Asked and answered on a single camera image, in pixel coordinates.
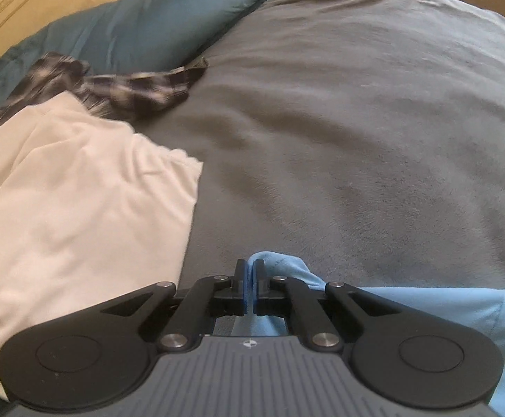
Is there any light blue printed t-shirt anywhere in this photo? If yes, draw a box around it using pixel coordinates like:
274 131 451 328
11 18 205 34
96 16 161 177
231 251 505 417

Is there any folded cream white shirt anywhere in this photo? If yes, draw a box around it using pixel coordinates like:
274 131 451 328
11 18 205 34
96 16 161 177
0 91 204 400

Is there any dark plaid cloth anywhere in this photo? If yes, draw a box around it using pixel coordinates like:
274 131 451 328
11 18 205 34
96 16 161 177
0 52 210 137

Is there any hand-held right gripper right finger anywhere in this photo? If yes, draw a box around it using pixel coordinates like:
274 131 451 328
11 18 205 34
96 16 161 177
252 258 403 352

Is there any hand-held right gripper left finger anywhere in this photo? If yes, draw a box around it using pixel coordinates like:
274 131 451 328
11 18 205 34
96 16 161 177
100 258 249 353

